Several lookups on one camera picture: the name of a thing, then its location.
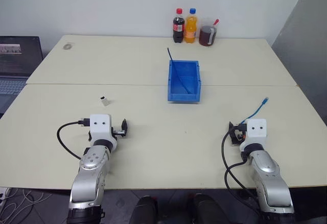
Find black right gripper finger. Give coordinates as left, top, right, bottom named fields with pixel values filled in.
left=228, top=121, right=240, bottom=147

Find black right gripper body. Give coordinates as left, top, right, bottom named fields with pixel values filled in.
left=235, top=122, right=248, bottom=144

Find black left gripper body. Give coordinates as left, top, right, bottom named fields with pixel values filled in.
left=111, top=125, right=124, bottom=139

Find blue network cable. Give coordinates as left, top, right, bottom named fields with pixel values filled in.
left=239, top=97, right=270, bottom=124

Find blue plastic storage bin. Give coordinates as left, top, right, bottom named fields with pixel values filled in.
left=167, top=59, right=203, bottom=105

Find dark rounded shape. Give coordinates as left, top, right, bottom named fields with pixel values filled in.
left=133, top=195, right=159, bottom=224

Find jar of dark liquid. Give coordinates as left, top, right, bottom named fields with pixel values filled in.
left=198, top=25, right=218, bottom=48

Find grey laptop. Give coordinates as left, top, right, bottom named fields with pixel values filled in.
left=0, top=35, right=44, bottom=119

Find orange soda bottle blue cap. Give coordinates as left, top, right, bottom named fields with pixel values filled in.
left=184, top=8, right=198, bottom=44

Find cola bottle red cap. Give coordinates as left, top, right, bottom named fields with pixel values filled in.
left=172, top=8, right=185, bottom=44

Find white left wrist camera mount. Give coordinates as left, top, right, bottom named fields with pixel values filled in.
left=89, top=114, right=118, bottom=150

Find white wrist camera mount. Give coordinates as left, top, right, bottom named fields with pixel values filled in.
left=240, top=118, right=268, bottom=151
left=89, top=114, right=118, bottom=150

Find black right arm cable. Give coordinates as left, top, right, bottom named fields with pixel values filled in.
left=221, top=128, right=264, bottom=211

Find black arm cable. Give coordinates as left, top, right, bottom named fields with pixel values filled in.
left=221, top=128, right=264, bottom=211
left=56, top=117, right=90, bottom=160

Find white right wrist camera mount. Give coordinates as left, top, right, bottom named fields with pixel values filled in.
left=240, top=118, right=268, bottom=151

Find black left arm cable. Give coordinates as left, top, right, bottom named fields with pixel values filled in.
left=56, top=117, right=90, bottom=160

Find thin dark blue cable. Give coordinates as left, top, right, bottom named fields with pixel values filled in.
left=167, top=47, right=192, bottom=95

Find white floor cables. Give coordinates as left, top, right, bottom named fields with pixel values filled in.
left=0, top=189, right=52, bottom=224

